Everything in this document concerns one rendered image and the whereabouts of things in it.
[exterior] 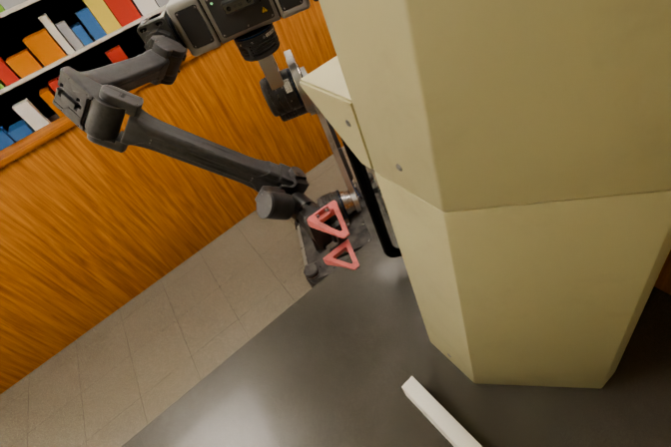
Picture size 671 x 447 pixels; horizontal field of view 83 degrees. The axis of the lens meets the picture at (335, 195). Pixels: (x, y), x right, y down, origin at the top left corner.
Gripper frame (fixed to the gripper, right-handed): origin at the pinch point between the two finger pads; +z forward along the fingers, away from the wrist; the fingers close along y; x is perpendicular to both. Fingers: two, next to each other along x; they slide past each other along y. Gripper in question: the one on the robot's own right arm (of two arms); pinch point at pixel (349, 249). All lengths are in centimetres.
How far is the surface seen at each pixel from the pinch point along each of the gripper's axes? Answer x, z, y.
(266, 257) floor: 2, -128, -122
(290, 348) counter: -18.8, -6.3, -23.5
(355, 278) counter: 3.2, -8.6, -22.1
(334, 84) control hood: 1.6, 6.9, 35.7
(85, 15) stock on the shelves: -4, -234, 18
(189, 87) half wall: 19, -180, -25
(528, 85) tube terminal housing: 4.6, 28.3, 39.9
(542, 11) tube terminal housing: 5, 29, 45
